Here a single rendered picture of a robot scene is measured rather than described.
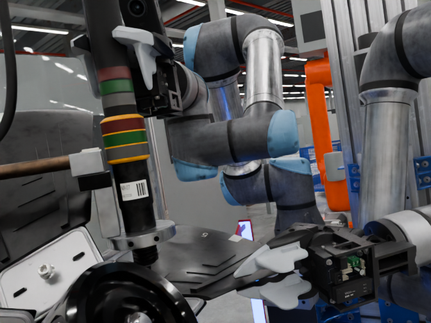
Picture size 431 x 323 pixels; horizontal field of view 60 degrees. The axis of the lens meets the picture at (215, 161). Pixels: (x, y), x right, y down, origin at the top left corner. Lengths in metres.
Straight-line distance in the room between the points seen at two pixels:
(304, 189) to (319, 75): 3.34
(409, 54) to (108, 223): 0.51
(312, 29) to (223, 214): 2.49
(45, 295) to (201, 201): 4.30
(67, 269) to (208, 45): 0.67
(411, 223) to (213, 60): 0.59
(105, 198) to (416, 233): 0.38
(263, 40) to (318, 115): 3.58
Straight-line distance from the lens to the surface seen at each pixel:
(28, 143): 0.50
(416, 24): 0.67
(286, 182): 1.06
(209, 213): 4.74
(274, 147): 0.59
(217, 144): 0.60
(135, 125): 0.37
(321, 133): 4.42
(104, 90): 0.38
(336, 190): 4.21
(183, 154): 0.62
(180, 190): 4.40
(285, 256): 0.47
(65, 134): 0.51
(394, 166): 0.68
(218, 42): 0.92
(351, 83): 1.19
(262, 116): 0.61
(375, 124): 0.69
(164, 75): 0.48
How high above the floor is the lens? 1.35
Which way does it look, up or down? 3 degrees down
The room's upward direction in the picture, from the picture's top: 9 degrees counter-clockwise
